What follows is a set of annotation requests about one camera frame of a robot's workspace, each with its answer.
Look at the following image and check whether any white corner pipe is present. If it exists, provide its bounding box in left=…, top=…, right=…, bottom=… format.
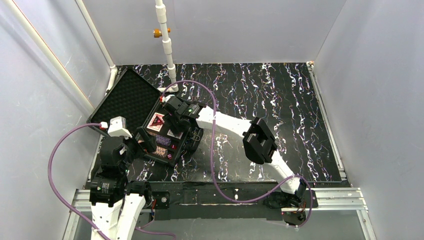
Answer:
left=75, top=0, right=118, bottom=95

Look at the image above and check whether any orange valve knob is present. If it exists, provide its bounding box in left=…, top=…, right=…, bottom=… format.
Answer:
left=152, top=28, right=163, bottom=38

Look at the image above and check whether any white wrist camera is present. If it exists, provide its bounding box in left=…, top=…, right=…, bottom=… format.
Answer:
left=99, top=116, right=132, bottom=140
left=159, top=94, right=175, bottom=104

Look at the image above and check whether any red playing card deck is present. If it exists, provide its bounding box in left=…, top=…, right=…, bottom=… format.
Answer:
left=146, top=112, right=165, bottom=132

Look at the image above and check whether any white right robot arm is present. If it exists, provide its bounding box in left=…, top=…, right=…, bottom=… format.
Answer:
left=160, top=94, right=307, bottom=206

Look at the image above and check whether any orange blue chip row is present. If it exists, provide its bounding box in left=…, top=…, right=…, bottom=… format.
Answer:
left=147, top=131, right=168, bottom=158

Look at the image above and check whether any blue playing card deck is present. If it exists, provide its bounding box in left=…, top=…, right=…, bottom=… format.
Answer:
left=167, top=130, right=184, bottom=140

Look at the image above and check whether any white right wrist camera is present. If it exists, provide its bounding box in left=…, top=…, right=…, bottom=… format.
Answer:
left=159, top=94, right=175, bottom=104

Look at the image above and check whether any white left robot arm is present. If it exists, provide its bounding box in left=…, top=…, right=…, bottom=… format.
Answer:
left=89, top=127, right=157, bottom=240

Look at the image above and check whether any black poker set case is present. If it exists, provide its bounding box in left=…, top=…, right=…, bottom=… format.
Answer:
left=87, top=68, right=204, bottom=166

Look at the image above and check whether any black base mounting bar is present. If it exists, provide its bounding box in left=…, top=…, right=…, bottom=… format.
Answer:
left=84, top=180, right=319, bottom=221

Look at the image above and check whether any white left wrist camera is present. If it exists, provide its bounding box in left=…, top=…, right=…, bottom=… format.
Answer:
left=99, top=116, right=132, bottom=140

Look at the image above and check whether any red triangular button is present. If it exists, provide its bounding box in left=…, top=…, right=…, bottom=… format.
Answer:
left=148, top=113, right=165, bottom=129

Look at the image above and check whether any white PVC pipe stand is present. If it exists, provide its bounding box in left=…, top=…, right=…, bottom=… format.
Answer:
left=155, top=0, right=179, bottom=93

